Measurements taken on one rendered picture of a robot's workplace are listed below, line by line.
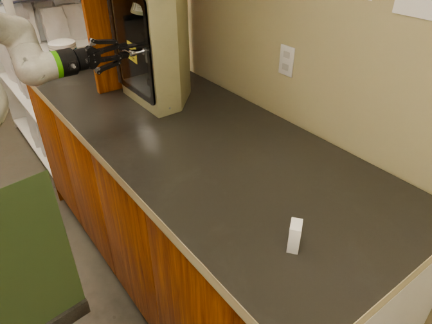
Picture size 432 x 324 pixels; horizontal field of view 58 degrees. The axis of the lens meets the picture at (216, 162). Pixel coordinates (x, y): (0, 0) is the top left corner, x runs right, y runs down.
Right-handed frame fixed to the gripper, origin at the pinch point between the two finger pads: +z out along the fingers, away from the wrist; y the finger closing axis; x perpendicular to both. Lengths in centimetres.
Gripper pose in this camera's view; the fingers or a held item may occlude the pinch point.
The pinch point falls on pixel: (128, 49)
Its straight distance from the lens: 156.2
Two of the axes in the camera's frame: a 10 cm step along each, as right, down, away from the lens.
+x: -6.0, -4.4, 6.7
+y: 0.0, -8.3, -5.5
